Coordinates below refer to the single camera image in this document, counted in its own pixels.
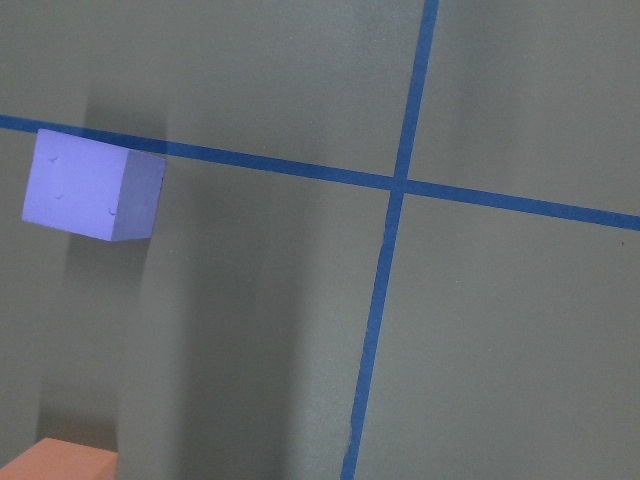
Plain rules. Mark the purple foam block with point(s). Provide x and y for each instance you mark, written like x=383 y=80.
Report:
x=91 y=188

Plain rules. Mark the orange foam block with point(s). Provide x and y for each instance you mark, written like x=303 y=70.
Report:
x=57 y=459

